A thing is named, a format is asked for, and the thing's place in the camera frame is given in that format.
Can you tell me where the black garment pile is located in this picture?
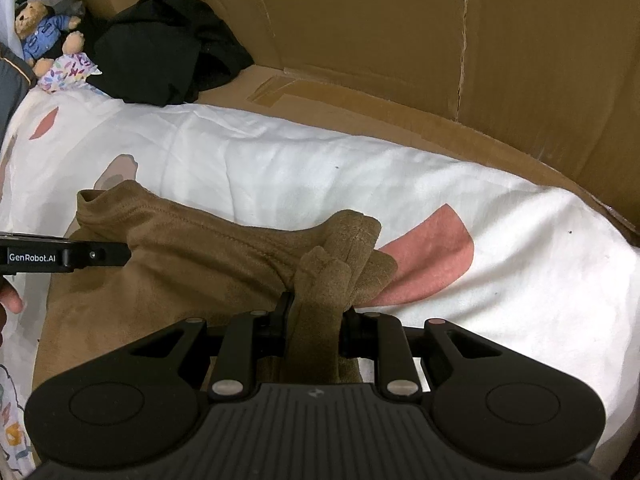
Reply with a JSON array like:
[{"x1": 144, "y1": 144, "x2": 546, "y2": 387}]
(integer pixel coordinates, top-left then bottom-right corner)
[{"x1": 80, "y1": 0, "x2": 254, "y2": 107}]

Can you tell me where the grey quilted pillow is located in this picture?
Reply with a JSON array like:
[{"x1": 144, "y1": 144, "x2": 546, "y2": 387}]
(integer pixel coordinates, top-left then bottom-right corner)
[{"x1": 0, "y1": 42, "x2": 37, "y2": 139}]

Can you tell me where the teddy bear blue shirt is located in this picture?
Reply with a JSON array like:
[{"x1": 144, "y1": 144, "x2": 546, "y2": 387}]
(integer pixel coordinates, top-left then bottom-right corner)
[{"x1": 14, "y1": 0, "x2": 85, "y2": 78}]

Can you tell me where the floral patterned cloth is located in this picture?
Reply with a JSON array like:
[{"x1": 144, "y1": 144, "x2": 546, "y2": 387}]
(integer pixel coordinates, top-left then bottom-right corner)
[{"x1": 36, "y1": 52, "x2": 102, "y2": 93}]

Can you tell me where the person's left hand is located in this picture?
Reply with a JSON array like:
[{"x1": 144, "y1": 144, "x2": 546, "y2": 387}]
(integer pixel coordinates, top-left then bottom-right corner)
[{"x1": 0, "y1": 276, "x2": 24, "y2": 332}]

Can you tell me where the brown cardboard panel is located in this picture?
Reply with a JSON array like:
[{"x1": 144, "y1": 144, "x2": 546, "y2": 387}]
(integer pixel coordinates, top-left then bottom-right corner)
[{"x1": 84, "y1": 0, "x2": 639, "y2": 240}]

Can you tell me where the brown shirt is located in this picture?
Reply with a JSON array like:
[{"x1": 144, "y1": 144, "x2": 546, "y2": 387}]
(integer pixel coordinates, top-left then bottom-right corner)
[{"x1": 34, "y1": 181, "x2": 397, "y2": 385}]

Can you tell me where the white cartoon bear bedsheet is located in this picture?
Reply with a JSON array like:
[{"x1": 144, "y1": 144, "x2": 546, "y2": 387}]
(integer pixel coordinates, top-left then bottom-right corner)
[{"x1": 1, "y1": 89, "x2": 639, "y2": 472}]

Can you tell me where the white pillow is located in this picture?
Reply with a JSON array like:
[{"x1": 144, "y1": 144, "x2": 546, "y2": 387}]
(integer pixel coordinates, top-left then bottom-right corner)
[{"x1": 0, "y1": 0, "x2": 23, "y2": 58}]

